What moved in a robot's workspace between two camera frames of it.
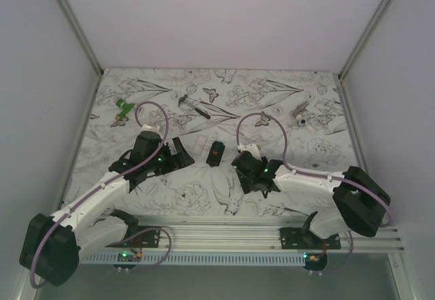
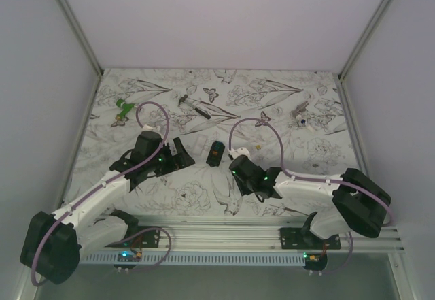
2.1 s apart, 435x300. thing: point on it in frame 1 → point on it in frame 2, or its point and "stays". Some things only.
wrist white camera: [251, 148] → [240, 151]
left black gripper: [175, 161] stays
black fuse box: [215, 154] stays
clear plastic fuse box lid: [199, 145] stays
